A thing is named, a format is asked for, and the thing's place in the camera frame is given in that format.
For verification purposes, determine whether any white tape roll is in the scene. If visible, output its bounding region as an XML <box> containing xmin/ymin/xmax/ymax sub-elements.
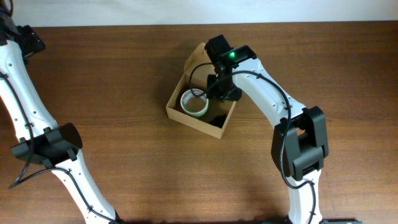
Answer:
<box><xmin>180</xmin><ymin>88</ymin><xmax>210</xmax><ymax>109</ymax></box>

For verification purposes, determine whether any black glue bottle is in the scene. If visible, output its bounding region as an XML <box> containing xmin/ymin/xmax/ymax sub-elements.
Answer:
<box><xmin>209</xmin><ymin>114</ymin><xmax>228</xmax><ymax>128</ymax></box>

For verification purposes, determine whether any brown cardboard box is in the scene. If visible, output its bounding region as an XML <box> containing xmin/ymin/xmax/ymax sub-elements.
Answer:
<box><xmin>165</xmin><ymin>43</ymin><xmax>236</xmax><ymax>139</ymax></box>

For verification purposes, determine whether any green tape roll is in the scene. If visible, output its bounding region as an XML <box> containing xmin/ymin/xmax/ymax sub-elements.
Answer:
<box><xmin>182</xmin><ymin>103</ymin><xmax>208</xmax><ymax>118</ymax></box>

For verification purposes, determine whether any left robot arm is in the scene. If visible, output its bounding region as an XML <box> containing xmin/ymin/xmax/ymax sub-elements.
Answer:
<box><xmin>1</xmin><ymin>1</ymin><xmax>123</xmax><ymax>223</ymax></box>

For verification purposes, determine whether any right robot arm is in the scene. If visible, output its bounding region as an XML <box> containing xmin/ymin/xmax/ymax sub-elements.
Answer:
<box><xmin>205</xmin><ymin>35</ymin><xmax>329</xmax><ymax>223</ymax></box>

